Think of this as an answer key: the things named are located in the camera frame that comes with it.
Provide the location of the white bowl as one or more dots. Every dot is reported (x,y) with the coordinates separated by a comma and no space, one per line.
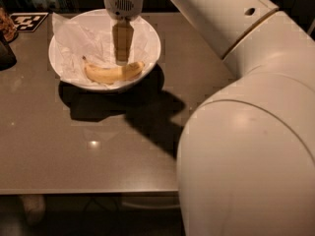
(151,54)

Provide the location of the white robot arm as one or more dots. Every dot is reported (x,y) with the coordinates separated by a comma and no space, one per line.
(246,156)

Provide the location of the white crumpled paper liner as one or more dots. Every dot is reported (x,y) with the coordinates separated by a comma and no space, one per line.
(88,40)

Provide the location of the black white fiducial marker card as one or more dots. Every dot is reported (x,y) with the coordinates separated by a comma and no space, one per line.
(28,22)

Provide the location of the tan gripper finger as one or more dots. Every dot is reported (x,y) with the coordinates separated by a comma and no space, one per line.
(119,40)
(129,37)

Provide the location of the yellow banana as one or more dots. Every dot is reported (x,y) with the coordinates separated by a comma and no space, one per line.
(112,75)

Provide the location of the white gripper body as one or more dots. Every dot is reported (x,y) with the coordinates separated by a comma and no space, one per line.
(124,4)

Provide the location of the brown patterned jar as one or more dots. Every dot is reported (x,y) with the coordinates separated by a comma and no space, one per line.
(7,26)

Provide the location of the dark round object left edge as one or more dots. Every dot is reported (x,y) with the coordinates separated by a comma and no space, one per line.
(7,56)

